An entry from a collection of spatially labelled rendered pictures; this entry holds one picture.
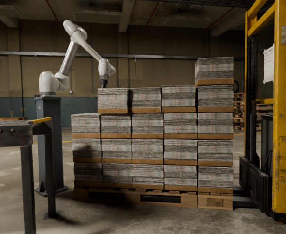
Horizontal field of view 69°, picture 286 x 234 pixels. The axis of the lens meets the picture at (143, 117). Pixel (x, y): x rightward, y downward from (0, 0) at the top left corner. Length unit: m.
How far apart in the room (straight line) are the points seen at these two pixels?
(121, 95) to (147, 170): 0.70
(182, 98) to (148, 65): 7.20
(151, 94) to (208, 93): 0.48
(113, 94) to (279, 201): 1.55
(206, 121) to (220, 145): 0.23
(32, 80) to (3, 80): 0.99
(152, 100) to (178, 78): 7.43
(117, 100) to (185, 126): 0.65
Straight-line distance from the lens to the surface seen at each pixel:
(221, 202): 2.05
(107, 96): 1.92
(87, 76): 8.74
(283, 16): 1.91
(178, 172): 1.93
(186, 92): 1.85
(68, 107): 8.75
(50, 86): 2.39
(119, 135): 1.93
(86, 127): 2.04
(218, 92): 1.87
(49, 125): 1.85
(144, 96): 1.87
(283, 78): 1.82
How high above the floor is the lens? 0.90
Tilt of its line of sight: 3 degrees down
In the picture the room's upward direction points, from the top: 1 degrees counter-clockwise
